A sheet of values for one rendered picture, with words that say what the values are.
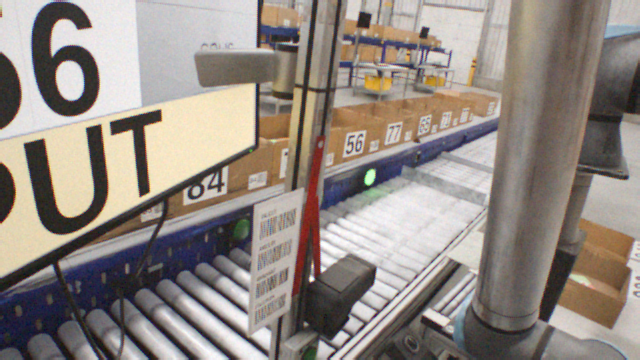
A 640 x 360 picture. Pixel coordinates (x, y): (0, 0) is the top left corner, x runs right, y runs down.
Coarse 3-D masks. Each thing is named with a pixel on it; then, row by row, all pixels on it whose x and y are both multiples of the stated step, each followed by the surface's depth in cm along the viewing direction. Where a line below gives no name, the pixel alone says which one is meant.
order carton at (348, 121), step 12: (336, 108) 209; (336, 120) 212; (348, 120) 207; (360, 120) 203; (372, 120) 199; (348, 132) 171; (372, 132) 188; (336, 156) 169; (348, 156) 178; (360, 156) 186
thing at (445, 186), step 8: (408, 168) 208; (408, 176) 209; (416, 176) 206; (424, 176) 203; (432, 176) 200; (424, 184) 204; (432, 184) 201; (440, 184) 198; (448, 184) 196; (456, 184) 193; (448, 192) 197; (456, 192) 194; (464, 192) 191; (472, 192) 189; (480, 192) 186; (472, 200) 190; (480, 200) 187
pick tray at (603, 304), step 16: (592, 256) 131; (576, 272) 134; (592, 272) 132; (608, 272) 128; (624, 272) 125; (576, 288) 112; (592, 288) 109; (608, 288) 126; (624, 288) 119; (560, 304) 116; (576, 304) 112; (592, 304) 109; (608, 304) 106; (624, 304) 104; (592, 320) 110; (608, 320) 107
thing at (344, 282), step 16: (352, 256) 66; (336, 272) 61; (352, 272) 61; (368, 272) 63; (320, 288) 59; (336, 288) 58; (352, 288) 59; (368, 288) 63; (320, 304) 59; (336, 304) 57; (352, 304) 60; (336, 320) 61
